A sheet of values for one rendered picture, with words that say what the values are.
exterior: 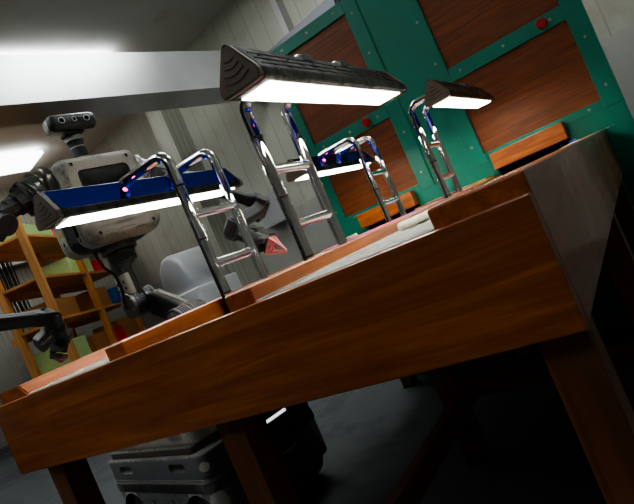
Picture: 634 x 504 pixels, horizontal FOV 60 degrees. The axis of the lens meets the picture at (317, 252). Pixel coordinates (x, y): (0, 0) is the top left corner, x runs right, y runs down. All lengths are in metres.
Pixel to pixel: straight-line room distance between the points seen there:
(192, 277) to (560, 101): 4.52
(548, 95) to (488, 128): 0.26
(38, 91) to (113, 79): 0.61
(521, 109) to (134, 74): 3.32
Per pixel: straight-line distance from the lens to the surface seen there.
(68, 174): 2.19
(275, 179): 1.11
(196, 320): 1.20
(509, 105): 2.50
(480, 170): 2.52
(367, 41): 2.71
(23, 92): 4.47
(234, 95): 0.88
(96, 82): 4.74
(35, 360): 6.64
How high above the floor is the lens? 0.77
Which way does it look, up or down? level
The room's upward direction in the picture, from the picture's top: 24 degrees counter-clockwise
